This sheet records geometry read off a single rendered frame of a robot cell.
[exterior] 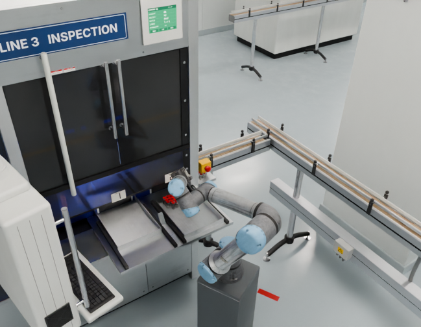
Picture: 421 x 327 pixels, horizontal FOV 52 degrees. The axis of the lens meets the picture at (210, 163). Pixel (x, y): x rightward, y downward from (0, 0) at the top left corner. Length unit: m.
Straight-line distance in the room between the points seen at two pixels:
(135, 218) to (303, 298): 1.43
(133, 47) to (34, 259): 1.04
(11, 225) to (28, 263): 0.20
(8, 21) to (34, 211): 0.76
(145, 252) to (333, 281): 1.65
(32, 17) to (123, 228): 1.20
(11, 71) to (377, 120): 2.37
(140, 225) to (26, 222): 0.95
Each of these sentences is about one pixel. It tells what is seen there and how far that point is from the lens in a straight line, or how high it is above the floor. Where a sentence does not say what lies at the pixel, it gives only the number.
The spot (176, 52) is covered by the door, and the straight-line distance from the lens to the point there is 2.27.
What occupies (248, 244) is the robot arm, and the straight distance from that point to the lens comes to 1.78.
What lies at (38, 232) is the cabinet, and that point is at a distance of 1.73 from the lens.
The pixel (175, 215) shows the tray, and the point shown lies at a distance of 2.54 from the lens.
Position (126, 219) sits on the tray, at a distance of 2.55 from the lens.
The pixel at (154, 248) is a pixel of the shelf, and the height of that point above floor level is 0.88.
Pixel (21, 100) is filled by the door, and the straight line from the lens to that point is 2.06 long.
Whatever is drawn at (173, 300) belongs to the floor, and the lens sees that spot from 3.25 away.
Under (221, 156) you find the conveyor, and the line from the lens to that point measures 2.93.
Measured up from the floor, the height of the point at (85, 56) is 1.85.
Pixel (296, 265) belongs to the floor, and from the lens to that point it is 3.53.
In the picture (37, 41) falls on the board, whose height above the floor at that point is 1.96.
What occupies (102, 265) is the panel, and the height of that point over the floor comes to 0.55.
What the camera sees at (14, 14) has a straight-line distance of 1.94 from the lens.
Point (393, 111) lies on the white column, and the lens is 3.18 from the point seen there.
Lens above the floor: 2.58
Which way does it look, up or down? 35 degrees down
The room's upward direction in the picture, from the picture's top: 1 degrees clockwise
